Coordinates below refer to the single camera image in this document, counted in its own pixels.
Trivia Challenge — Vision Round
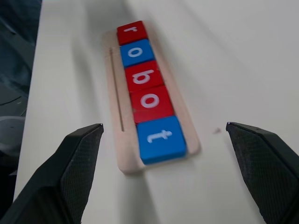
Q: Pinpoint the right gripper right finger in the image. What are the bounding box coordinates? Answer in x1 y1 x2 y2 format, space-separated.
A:
225 121 299 224

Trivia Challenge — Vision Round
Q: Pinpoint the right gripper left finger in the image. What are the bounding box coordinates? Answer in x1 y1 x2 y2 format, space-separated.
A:
0 122 104 224

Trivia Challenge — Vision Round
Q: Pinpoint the blue letter t block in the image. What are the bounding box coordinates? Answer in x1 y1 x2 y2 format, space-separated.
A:
135 115 188 165

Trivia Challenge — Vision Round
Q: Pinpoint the red letter o block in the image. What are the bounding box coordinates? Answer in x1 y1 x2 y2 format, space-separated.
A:
129 84 176 124

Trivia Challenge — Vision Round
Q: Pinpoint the red letter b block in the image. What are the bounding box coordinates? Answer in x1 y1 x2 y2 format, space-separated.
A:
124 60 165 94

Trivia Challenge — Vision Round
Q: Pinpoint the wooden letter tray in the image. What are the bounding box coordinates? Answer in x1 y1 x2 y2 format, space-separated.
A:
101 28 202 175

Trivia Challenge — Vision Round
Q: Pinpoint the blue letter o block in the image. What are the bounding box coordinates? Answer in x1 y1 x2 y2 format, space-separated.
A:
119 38 157 69

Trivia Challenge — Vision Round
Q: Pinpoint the red letter r block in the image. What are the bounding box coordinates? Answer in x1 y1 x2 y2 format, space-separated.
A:
116 20 150 46

